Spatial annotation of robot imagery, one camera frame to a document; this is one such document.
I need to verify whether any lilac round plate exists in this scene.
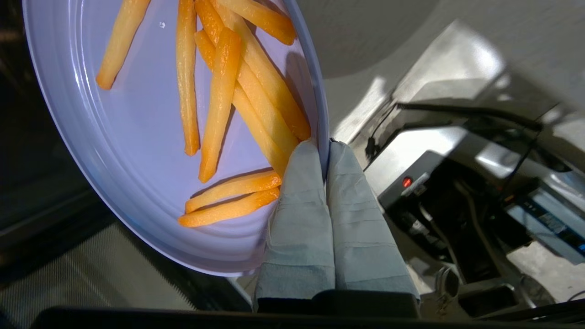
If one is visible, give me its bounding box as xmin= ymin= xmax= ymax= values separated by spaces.
xmin=21 ymin=0 xmax=331 ymax=277

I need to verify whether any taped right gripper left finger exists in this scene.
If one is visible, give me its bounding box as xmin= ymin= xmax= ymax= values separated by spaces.
xmin=253 ymin=140 xmax=337 ymax=312

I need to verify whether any microwave door with dark glass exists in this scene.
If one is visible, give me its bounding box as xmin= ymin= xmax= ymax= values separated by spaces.
xmin=0 ymin=174 xmax=255 ymax=329

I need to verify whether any grey robot base chassis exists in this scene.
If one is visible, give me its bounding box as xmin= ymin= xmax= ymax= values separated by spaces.
xmin=361 ymin=21 xmax=585 ymax=321

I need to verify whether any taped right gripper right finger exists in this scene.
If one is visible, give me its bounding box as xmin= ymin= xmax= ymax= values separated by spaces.
xmin=326 ymin=140 xmax=421 ymax=303

